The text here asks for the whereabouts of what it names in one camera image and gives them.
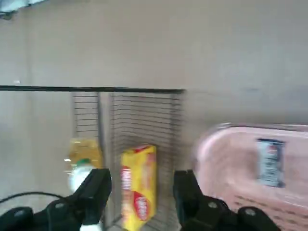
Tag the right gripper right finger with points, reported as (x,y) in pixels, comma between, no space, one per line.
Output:
(190,199)

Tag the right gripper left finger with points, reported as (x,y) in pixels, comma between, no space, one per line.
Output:
(91,192)

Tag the blue white snack packet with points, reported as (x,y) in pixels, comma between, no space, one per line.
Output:
(270,163)

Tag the pink plastic basket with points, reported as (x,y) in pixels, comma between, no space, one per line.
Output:
(228,168)

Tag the yellow red snack box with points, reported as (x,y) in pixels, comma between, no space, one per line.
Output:
(138,183)

